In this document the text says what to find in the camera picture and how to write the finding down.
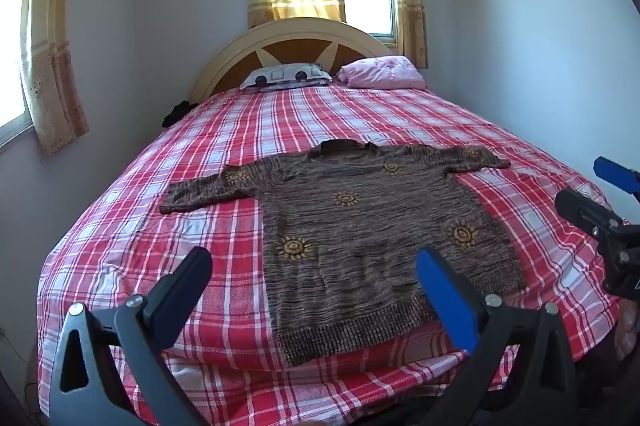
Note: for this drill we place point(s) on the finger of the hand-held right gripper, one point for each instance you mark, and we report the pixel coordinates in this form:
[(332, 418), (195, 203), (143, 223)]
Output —
[(585, 208), (617, 173)]

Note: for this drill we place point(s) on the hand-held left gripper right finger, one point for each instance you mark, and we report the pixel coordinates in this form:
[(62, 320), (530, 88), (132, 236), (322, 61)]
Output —
[(447, 301)]

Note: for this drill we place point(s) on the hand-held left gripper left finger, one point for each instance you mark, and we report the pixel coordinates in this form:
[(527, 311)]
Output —
[(183, 291)]

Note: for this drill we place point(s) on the brown knitted sweater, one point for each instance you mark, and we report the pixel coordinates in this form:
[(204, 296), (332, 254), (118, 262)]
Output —
[(360, 246)]

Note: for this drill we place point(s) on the person's right hand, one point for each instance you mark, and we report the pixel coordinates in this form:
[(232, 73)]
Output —
[(629, 331)]

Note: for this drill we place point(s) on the bed with red plaid sheet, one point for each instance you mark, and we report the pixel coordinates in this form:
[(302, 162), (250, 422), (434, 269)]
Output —
[(200, 146)]

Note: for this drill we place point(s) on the dark cloth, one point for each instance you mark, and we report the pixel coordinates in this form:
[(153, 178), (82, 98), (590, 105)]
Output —
[(177, 113)]

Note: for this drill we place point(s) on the dark flat cushion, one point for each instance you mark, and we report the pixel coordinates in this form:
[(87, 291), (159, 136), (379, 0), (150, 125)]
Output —
[(295, 86)]

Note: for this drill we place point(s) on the pink pillow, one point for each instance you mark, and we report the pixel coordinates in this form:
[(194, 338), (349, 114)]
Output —
[(382, 73)]

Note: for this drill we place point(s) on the white patterned pillow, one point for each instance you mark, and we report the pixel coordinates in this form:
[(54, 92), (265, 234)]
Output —
[(285, 73)]

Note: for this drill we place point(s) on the yellow side window curtain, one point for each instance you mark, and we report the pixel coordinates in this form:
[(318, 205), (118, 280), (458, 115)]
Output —
[(50, 71)]

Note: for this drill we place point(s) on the cream and brown headboard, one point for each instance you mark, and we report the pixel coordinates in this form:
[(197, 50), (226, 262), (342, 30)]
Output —
[(300, 31)]

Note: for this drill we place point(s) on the side window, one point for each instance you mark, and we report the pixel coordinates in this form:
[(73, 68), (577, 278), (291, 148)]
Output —
[(12, 56)]

